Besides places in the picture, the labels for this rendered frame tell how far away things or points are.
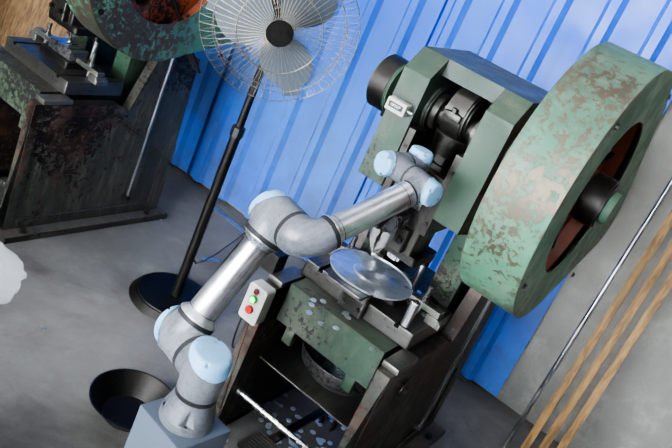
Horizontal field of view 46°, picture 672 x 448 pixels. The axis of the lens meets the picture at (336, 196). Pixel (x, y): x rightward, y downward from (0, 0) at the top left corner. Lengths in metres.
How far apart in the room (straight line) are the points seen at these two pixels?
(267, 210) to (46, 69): 1.69
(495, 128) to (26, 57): 2.12
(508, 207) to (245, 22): 1.30
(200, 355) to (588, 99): 1.17
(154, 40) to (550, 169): 1.81
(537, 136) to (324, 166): 2.21
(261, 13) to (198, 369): 1.38
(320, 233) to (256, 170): 2.36
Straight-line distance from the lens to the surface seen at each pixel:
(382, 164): 2.24
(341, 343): 2.54
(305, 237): 2.00
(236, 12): 2.90
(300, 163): 4.16
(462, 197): 2.37
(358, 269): 2.54
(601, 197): 2.30
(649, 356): 3.67
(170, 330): 2.16
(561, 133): 2.01
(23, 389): 2.86
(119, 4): 3.07
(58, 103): 3.39
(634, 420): 3.78
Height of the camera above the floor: 1.85
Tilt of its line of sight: 21 degrees down
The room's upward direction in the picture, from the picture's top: 24 degrees clockwise
